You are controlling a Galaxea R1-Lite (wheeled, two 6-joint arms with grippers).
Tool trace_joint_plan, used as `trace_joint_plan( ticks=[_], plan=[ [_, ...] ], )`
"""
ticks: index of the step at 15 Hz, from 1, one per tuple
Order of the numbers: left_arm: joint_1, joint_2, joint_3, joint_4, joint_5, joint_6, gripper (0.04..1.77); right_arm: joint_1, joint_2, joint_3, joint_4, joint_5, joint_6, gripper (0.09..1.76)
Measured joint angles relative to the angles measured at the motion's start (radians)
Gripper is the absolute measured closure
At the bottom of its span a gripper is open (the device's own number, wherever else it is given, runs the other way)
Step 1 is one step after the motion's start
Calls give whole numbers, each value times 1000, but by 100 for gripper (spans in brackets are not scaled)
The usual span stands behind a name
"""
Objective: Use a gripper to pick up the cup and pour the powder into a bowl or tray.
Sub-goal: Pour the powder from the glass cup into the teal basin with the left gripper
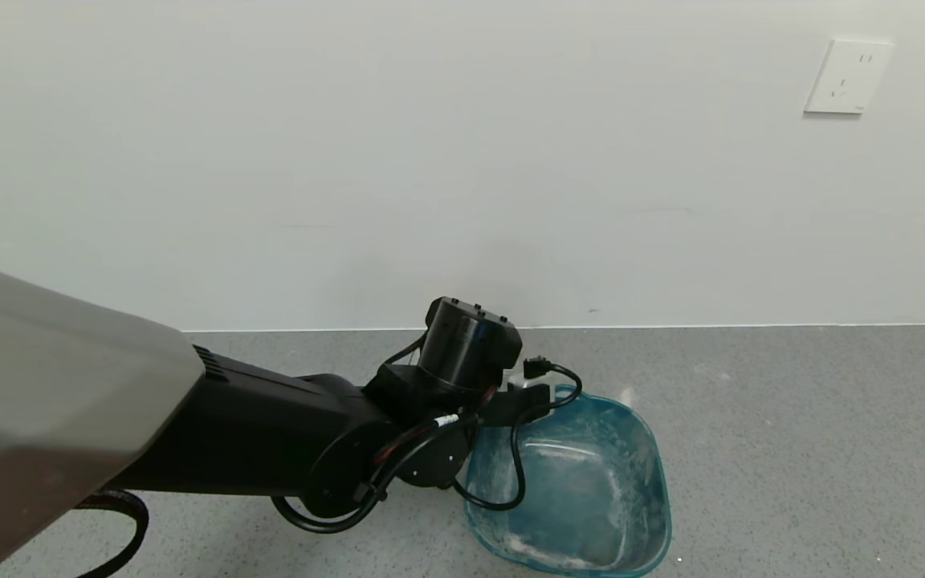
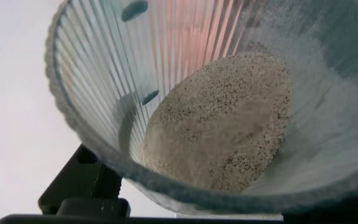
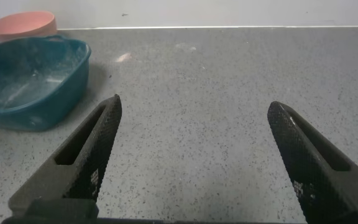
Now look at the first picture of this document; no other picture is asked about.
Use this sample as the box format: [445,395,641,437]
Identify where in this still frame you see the teal square plastic basin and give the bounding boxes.
[464,385,672,577]

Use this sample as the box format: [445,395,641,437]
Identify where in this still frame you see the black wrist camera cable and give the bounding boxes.
[453,356,584,512]

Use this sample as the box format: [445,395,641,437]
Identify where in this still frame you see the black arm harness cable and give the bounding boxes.
[271,413,481,535]

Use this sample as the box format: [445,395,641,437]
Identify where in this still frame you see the thick black base cable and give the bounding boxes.
[75,490,150,578]

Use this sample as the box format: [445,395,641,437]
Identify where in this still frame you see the white wall socket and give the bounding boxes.
[804,39,894,116]

